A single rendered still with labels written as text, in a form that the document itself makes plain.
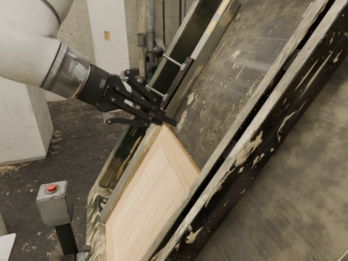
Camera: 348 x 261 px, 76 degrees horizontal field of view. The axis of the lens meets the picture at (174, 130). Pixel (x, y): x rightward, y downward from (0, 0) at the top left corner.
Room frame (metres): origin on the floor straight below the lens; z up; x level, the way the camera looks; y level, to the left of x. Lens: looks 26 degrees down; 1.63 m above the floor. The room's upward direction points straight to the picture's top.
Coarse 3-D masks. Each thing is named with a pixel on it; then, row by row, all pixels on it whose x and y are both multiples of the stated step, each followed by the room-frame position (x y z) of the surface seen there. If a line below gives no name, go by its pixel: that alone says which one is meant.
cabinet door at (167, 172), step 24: (168, 144) 0.62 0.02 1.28; (144, 168) 0.66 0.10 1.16; (168, 168) 0.55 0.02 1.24; (192, 168) 0.47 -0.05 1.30; (144, 192) 0.57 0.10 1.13; (168, 192) 0.48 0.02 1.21; (120, 216) 0.60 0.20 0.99; (144, 216) 0.49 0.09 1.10; (168, 216) 0.42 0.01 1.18; (120, 240) 0.51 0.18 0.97; (144, 240) 0.43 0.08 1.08
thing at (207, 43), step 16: (224, 16) 0.80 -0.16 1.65; (208, 48) 0.78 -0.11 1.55; (192, 64) 0.76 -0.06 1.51; (192, 80) 0.76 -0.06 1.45; (176, 96) 0.75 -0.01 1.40; (160, 128) 0.73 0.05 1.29; (144, 144) 0.72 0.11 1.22; (128, 176) 0.69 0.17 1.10; (112, 192) 0.71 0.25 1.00; (112, 208) 0.66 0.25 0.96
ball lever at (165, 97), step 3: (138, 78) 0.79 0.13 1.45; (141, 78) 0.78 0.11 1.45; (138, 81) 0.77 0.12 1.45; (141, 81) 0.77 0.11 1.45; (144, 81) 0.78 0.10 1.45; (141, 84) 0.77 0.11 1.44; (144, 84) 0.77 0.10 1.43; (144, 87) 0.78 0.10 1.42; (147, 87) 0.78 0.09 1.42; (150, 87) 0.78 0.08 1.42; (153, 90) 0.77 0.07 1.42; (156, 93) 0.77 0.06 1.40; (159, 93) 0.76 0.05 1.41; (162, 96) 0.76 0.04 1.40; (165, 96) 0.75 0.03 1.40; (168, 96) 0.75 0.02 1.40; (165, 99) 0.75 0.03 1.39
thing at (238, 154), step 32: (320, 0) 0.42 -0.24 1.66; (320, 32) 0.37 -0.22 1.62; (288, 64) 0.38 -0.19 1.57; (320, 64) 0.36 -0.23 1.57; (256, 96) 0.39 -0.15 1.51; (288, 96) 0.35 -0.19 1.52; (256, 128) 0.34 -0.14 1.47; (288, 128) 0.35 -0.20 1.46; (224, 160) 0.36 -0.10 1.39; (256, 160) 0.34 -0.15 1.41; (192, 192) 0.35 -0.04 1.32; (224, 192) 0.32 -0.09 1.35; (192, 224) 0.30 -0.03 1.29; (160, 256) 0.30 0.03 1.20; (192, 256) 0.30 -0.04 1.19
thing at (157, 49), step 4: (156, 48) 0.79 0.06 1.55; (160, 48) 0.80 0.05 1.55; (156, 52) 0.79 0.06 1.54; (160, 52) 0.79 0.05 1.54; (156, 56) 0.79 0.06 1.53; (160, 56) 0.80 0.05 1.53; (164, 56) 0.80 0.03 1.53; (168, 56) 0.80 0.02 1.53; (172, 60) 0.79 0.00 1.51; (176, 64) 0.78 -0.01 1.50; (180, 64) 0.78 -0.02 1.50; (184, 64) 0.77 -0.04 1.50; (180, 68) 0.77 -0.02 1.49; (184, 68) 0.77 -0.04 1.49
